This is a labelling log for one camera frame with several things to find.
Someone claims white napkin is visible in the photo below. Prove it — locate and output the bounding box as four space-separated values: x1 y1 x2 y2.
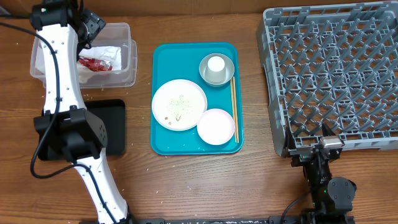
35 45 123 84

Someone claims red snack wrapper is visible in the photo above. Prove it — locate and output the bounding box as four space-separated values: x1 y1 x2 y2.
78 57 113 72

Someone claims small pink bowl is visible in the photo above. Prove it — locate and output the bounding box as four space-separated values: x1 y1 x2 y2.
197 108 235 146

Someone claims large white plate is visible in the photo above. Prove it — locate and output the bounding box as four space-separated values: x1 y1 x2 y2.
152 79 208 131

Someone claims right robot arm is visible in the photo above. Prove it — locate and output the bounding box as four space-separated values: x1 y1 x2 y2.
279 123 357 224

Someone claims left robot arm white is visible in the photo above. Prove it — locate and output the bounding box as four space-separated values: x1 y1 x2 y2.
30 0 134 223

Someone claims clear plastic waste bin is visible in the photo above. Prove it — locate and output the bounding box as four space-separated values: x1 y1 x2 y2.
30 22 137 91

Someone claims grey dishwasher rack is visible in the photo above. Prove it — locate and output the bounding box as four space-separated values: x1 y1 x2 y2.
257 1 397 154

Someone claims teal plastic tray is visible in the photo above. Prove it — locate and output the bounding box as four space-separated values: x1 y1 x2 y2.
150 42 244 156

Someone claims black tray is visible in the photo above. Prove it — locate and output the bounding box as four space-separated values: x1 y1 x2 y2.
34 99 126 162

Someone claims wooden chopstick right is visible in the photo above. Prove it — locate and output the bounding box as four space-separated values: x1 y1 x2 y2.
231 76 239 143

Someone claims wooden chopstick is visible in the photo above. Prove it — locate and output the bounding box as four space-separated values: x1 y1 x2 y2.
230 80 235 138
231 76 239 143

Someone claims wooden chopstick left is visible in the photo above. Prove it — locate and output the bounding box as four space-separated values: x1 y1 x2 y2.
230 80 235 138

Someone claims grey-white bowl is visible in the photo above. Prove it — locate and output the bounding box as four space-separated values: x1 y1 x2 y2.
199 54 235 87

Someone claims white paper cup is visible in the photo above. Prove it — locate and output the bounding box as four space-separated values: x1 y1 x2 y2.
205 56 226 84

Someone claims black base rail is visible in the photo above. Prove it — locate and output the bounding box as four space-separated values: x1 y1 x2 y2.
135 216 355 224

